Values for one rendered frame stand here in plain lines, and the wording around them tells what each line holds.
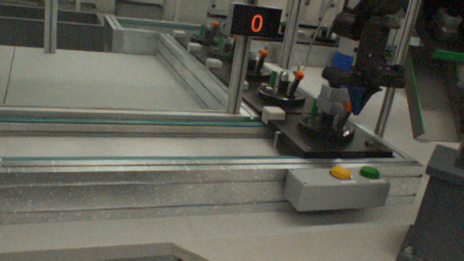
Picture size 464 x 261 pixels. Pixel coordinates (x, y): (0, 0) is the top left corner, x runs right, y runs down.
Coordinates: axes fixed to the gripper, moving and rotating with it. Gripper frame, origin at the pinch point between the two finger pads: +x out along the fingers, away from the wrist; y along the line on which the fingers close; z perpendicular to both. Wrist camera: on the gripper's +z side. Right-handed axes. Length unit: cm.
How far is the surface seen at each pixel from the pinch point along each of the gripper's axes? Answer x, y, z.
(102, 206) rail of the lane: 20, -55, 7
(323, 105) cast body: 4.6, -2.3, -9.7
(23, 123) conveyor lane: 14, -69, -19
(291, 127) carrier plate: 11.4, -8.1, -12.6
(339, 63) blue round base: 10, 52, -88
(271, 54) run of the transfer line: 17, 40, -127
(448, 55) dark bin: -11.5, 23.5, -1.8
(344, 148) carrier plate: 11.6, -0.7, 0.0
